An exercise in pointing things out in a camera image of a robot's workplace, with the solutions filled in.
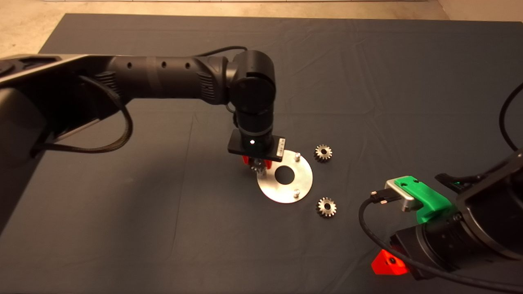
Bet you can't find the black braided cable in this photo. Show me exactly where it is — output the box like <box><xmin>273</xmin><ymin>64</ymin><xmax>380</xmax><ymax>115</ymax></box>
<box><xmin>31</xmin><ymin>75</ymin><xmax>134</xmax><ymax>155</ymax></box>

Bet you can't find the silver right camera box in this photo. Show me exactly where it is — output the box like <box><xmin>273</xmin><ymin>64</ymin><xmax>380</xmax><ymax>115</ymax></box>
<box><xmin>385</xmin><ymin>179</ymin><xmax>422</xmax><ymax>212</ymax></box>

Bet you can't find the green right camera mount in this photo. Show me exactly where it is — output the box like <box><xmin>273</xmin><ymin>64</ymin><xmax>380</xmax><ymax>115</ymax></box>
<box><xmin>396</xmin><ymin>176</ymin><xmax>456</xmax><ymax>223</ymax></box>

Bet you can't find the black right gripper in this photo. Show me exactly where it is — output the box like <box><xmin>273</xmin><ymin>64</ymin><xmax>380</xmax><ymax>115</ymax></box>
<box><xmin>371</xmin><ymin>225</ymin><xmax>440</xmax><ymax>281</ymax></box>

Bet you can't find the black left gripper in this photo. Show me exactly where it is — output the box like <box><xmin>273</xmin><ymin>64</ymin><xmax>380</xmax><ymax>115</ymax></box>
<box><xmin>227</xmin><ymin>130</ymin><xmax>286</xmax><ymax>169</ymax></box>

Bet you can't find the dark grey table cloth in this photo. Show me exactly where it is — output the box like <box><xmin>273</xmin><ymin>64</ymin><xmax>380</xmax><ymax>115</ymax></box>
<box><xmin>0</xmin><ymin>13</ymin><xmax>523</xmax><ymax>294</ymax></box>

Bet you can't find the round metal carrier plate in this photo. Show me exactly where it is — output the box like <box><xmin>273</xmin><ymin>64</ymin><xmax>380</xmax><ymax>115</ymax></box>
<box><xmin>257</xmin><ymin>150</ymin><xmax>313</xmax><ymax>204</ymax></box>

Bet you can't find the thin black hanging cable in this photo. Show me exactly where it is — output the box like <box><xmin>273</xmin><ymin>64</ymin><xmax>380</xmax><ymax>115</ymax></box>
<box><xmin>499</xmin><ymin>82</ymin><xmax>523</xmax><ymax>151</ymax></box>

